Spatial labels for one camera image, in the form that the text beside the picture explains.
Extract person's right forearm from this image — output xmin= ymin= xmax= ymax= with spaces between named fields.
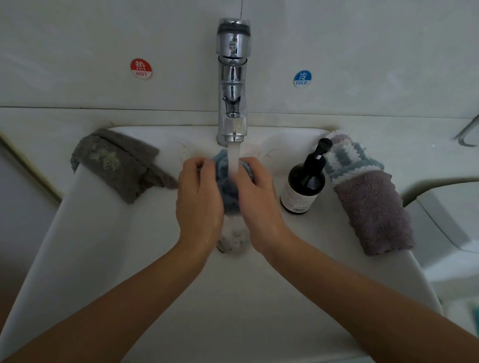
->
xmin=268 ymin=225 xmax=479 ymax=363

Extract person's left forearm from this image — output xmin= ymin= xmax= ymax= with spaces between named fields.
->
xmin=0 ymin=241 xmax=214 ymax=363

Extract white ceramic sink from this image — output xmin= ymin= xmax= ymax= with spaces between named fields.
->
xmin=0 ymin=109 xmax=446 ymax=363

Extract metal sink drain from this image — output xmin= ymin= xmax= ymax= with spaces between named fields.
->
xmin=217 ymin=229 xmax=252 ymax=256

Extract brown cloth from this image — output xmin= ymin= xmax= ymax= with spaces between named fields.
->
xmin=333 ymin=169 xmax=416 ymax=259

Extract chrome faucet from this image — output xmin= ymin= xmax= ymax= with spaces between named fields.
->
xmin=209 ymin=17 xmax=258 ymax=147

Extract blue stained cloth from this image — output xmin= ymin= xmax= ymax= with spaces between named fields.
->
xmin=212 ymin=147 xmax=258 ymax=217

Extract person's right hand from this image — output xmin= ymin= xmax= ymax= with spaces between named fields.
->
xmin=234 ymin=153 xmax=299 ymax=261

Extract red round sticker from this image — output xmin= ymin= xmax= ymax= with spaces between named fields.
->
xmin=129 ymin=57 xmax=154 ymax=81

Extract white toilet tank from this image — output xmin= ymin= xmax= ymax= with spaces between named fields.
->
xmin=404 ymin=181 xmax=479 ymax=284

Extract pink white striped cloth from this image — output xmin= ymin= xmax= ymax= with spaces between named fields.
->
xmin=323 ymin=129 xmax=354 ymax=146

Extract blue round sticker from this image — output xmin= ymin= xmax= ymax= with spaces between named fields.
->
xmin=292 ymin=69 xmax=313 ymax=89

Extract black pump soap bottle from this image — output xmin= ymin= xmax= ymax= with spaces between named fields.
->
xmin=276 ymin=137 xmax=337 ymax=217

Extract person's left hand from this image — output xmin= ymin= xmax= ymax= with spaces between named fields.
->
xmin=171 ymin=155 xmax=228 ymax=260

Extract metal wall shelf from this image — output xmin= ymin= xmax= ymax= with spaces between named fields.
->
xmin=456 ymin=103 xmax=479 ymax=148

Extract white toilet lid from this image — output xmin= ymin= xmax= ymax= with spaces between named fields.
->
xmin=442 ymin=293 xmax=479 ymax=363

